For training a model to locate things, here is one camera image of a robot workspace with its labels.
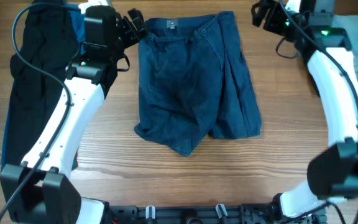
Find dark blue denim shorts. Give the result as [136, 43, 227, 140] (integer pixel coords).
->
[134, 11, 262, 156]

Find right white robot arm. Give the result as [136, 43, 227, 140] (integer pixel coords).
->
[251, 0, 358, 222]

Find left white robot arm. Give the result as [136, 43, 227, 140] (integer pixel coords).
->
[0, 5, 149, 223]

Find teal blue garment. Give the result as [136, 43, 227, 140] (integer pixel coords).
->
[0, 1, 86, 170]

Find black garment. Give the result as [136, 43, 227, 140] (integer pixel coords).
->
[6, 0, 83, 166]

